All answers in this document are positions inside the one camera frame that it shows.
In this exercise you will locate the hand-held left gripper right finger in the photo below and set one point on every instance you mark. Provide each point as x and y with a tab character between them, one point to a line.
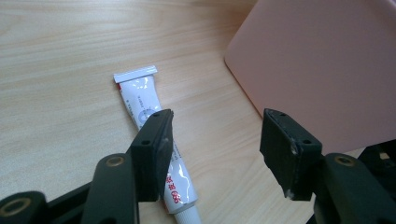
292	158

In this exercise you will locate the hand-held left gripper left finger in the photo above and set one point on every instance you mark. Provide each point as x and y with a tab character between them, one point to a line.
149	158

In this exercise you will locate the pink plastic container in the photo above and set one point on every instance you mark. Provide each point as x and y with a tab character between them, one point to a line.
320	68

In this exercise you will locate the white glue tube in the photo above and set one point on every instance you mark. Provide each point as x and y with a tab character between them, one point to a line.
146	102

